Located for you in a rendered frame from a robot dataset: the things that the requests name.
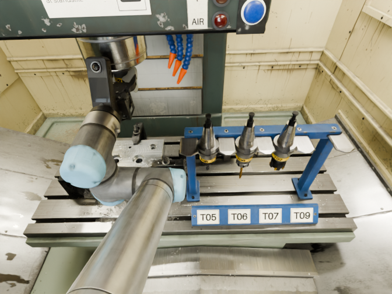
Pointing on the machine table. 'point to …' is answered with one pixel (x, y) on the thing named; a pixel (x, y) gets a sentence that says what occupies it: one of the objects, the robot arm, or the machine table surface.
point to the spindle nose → (116, 50)
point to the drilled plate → (136, 152)
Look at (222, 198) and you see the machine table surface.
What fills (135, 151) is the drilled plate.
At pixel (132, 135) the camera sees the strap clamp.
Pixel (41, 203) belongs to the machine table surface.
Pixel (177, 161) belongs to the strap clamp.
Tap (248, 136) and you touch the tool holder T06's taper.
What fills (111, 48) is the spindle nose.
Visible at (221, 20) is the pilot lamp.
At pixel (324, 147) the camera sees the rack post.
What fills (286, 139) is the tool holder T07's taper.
